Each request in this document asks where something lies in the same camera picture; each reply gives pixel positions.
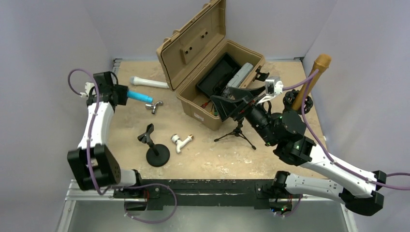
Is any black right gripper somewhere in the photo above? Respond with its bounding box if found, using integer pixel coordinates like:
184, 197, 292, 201
210, 85, 278, 146

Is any blue microphone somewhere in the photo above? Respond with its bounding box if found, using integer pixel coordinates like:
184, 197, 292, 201
127, 90, 153, 103

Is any white mesh-head microphone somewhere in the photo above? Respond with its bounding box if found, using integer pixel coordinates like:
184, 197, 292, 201
130, 76, 169, 89

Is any black tripod shock mount stand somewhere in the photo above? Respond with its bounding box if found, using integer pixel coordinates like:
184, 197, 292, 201
214, 118, 256, 150

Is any black round-base shock mount stand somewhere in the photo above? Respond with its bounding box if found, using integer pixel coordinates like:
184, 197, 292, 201
282, 89, 314, 114

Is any black round-base clip stand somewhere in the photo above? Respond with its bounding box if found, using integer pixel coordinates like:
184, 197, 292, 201
137, 123, 170, 167

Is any gold microphone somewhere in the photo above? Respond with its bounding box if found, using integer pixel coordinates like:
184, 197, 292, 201
292, 54, 332, 112

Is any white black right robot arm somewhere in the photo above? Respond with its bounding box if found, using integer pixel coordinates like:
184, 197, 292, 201
210, 88, 387, 216

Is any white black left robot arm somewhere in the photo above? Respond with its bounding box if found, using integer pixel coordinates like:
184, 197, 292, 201
67, 71, 144, 198

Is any grey plastic bit box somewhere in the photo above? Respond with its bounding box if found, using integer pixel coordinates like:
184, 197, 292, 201
222, 62, 254, 98

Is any black tool tray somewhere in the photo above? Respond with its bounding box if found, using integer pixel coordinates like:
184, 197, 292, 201
196, 52, 241, 98

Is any chrome angle valve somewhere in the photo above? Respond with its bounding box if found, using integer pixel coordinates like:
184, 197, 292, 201
145, 101, 163, 115

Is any tan plastic tool case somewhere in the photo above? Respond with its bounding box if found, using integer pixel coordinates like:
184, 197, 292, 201
156, 0, 265, 131

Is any white plastic faucet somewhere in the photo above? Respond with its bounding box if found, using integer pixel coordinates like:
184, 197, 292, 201
171, 134, 194, 154

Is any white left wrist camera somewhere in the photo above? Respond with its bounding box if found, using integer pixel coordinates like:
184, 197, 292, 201
80, 82, 95, 98

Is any red handle tool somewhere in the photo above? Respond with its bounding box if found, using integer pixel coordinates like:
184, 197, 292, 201
201, 101, 211, 109

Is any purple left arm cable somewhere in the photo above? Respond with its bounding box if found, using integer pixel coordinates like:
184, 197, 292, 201
67, 68, 111, 196

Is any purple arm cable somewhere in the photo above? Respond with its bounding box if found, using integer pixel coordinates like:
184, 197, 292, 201
67, 68, 111, 196
281, 69, 410, 191

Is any black mounting base plate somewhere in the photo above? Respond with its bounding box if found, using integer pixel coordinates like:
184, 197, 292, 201
113, 179, 299, 210

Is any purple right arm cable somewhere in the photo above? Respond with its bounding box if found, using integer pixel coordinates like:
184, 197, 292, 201
281, 69, 410, 191

